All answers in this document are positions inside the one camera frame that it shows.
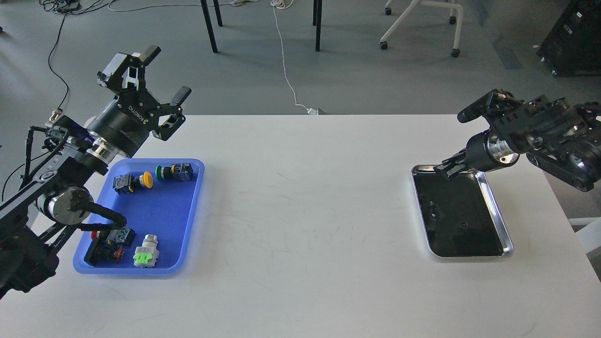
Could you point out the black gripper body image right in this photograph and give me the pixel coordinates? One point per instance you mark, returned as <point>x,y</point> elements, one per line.
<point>486,152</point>

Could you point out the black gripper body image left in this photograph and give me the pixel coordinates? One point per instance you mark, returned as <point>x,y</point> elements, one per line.
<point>123,122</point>

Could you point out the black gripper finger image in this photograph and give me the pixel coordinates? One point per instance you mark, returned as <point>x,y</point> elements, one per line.
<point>125,75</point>
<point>166,118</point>
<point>456,164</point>
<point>441,168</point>

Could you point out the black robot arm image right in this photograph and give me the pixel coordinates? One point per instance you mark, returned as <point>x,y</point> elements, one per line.
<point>555,136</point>

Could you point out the silver metal tray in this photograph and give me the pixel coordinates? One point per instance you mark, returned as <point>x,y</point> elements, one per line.
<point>460,217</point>

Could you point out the blue plastic tray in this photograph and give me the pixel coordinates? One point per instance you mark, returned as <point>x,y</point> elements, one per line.
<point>167,210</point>

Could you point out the white object right edge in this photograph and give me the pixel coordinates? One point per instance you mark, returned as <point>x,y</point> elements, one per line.
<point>588,231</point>

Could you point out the black equipment case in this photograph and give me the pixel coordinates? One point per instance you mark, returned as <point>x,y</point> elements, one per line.
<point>572,47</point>

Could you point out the green push button switch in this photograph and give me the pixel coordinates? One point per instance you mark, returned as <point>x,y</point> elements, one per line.
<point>182,172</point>

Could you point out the yellow push button switch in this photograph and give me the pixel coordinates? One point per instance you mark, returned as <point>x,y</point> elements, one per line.
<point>127,184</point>

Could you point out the red push button switch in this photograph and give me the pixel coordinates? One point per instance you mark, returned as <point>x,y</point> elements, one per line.
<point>108,245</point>

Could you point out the silver green switch part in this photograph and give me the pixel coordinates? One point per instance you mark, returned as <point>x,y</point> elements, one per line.
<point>146,255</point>

